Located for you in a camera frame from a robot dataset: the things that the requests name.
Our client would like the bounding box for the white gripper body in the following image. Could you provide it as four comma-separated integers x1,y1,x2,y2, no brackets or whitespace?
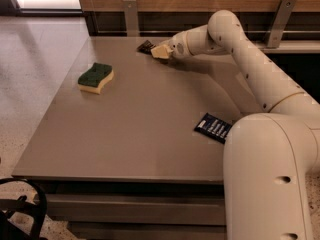
163,31,190,59

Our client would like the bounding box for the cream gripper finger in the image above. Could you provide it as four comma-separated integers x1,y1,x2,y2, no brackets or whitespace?
151,44,173,59

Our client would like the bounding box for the black chocolate rxbar wrapper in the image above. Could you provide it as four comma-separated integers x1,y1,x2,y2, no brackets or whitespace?
137,40,155,54

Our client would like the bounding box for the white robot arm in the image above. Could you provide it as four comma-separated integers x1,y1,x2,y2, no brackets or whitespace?
151,10,320,240

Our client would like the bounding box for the blue rxbar wrapper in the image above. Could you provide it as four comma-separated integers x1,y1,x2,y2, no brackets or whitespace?
194,113,232,144

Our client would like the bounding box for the green and yellow sponge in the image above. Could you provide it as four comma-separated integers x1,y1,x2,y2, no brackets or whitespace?
78,63,114,94

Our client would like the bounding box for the grey table drawer front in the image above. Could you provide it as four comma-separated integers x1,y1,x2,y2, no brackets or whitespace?
46,194,226,226

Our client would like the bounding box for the left metal wall bracket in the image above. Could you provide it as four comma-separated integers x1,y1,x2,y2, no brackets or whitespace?
123,0,140,37

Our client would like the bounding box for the metal wall bracket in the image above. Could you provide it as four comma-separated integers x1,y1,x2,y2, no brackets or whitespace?
265,0,297,49
123,0,140,37

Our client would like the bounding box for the right metal wall bracket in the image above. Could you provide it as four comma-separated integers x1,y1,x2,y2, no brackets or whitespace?
265,0,297,49

